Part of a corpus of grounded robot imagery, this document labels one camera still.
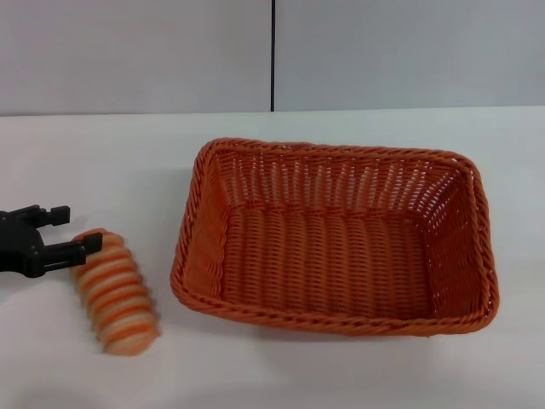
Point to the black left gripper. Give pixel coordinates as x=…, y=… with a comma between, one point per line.
x=15, y=247

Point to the orange striped toy bread loaf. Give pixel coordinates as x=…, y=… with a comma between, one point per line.
x=117, y=294

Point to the orange woven plastic basket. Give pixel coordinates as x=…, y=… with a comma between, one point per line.
x=332, y=255

